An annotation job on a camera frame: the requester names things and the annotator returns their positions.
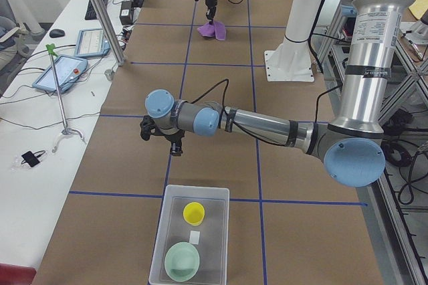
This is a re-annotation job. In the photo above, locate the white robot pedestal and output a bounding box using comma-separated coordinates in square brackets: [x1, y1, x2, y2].
[264, 0, 322, 82]

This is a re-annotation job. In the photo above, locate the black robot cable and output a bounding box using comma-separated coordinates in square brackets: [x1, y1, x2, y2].
[190, 78, 292, 147]

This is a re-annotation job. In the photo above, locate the yellow plastic cup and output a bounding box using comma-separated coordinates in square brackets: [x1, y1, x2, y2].
[183, 201, 205, 226]

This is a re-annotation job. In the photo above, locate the near teach pendant tablet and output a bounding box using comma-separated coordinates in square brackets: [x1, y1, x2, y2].
[32, 55, 88, 93]

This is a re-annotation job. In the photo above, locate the teach pendant tablet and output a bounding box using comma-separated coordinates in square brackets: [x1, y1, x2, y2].
[32, 55, 88, 93]
[74, 28, 110, 58]

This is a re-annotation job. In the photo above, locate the mint green bowl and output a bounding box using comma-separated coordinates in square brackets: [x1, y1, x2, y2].
[164, 242, 200, 282]

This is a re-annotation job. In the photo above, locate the metal grabber stick green tip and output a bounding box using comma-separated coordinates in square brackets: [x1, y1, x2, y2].
[46, 44, 86, 153]

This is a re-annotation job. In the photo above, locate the purple cloth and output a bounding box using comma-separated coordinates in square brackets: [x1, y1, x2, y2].
[197, 21, 227, 41]

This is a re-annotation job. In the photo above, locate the black computer mouse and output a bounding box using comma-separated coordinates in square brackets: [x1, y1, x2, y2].
[49, 29, 66, 38]

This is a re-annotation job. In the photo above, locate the aluminium frame post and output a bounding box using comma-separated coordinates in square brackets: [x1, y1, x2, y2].
[90, 0, 125, 66]

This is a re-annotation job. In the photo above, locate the clear plastic storage box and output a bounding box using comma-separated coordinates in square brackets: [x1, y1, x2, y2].
[148, 185, 229, 284]

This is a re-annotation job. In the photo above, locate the black keyboard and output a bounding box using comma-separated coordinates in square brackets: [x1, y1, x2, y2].
[84, 0, 110, 21]

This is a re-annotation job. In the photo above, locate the black power adapter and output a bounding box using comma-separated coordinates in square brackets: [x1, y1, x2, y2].
[119, 1, 134, 25]

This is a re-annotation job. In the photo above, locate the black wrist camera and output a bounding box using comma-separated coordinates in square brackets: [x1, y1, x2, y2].
[140, 115, 156, 141]

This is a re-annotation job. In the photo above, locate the far teach pendant tablet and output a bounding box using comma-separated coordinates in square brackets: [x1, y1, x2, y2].
[74, 28, 110, 58]

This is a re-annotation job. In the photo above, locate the small black device with cable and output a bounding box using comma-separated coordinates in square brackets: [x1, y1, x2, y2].
[21, 151, 46, 167]

